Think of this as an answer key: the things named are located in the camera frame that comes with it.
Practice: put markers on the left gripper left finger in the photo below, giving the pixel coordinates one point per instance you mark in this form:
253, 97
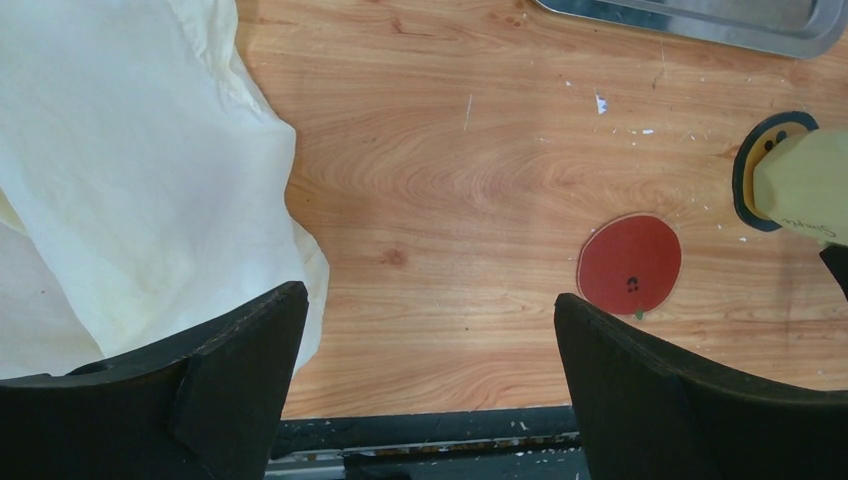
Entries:
204, 403

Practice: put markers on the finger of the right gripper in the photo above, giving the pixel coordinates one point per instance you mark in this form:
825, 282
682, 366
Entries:
835, 258

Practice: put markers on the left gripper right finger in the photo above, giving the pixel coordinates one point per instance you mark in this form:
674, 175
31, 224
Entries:
649, 409

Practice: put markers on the green handled white mug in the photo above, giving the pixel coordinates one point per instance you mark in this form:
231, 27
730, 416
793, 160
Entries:
802, 184

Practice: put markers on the steel baking tray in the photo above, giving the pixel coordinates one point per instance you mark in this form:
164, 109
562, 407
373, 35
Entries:
795, 29

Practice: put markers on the yellow face coaster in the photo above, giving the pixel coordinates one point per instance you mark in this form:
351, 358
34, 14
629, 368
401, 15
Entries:
761, 140

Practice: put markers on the red apple coaster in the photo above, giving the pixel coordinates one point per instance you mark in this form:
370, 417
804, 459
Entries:
630, 266

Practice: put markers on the cream cloth bag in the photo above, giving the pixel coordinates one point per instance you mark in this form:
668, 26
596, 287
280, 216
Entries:
142, 181

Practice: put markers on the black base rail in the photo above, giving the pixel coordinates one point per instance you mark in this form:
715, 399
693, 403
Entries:
524, 443

